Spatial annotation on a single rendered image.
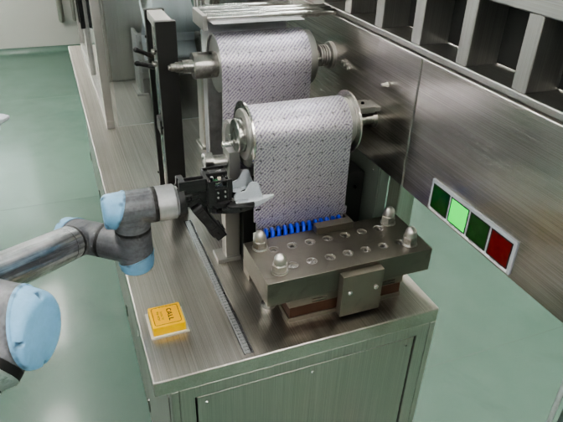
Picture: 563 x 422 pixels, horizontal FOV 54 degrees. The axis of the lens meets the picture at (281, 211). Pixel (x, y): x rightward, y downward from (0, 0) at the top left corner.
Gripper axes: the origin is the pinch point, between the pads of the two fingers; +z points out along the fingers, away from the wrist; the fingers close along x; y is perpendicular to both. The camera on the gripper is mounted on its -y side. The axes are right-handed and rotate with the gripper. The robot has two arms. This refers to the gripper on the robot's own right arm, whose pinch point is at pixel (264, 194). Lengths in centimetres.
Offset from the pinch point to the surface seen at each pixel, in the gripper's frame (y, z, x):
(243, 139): 13.1, -4.2, 2.5
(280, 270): -8.0, -3.0, -17.9
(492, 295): -113, 141, 55
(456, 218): 5.4, 29.3, -29.7
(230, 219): -10.3, -5.8, 7.8
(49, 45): -107, -44, 556
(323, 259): -9.4, 8.1, -15.9
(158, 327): -20.0, -28.3, -13.4
